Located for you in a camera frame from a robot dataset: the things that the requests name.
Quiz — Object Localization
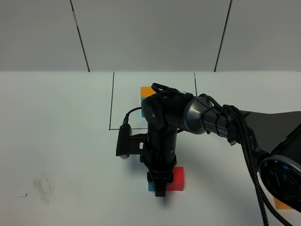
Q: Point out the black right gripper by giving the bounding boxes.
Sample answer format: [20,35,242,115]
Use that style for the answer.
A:
[140,124,177,197]

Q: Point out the red block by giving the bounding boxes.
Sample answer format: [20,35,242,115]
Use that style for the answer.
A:
[166,167,185,191]

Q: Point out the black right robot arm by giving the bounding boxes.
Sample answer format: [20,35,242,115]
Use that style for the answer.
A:
[142,83,301,210]

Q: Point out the blue template block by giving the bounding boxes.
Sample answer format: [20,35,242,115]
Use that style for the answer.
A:
[141,97,146,118]

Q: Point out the orange template block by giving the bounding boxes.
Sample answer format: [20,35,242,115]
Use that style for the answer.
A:
[140,87,155,98]

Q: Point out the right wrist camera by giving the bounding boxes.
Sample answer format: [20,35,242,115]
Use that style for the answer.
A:
[116,124,148,159]

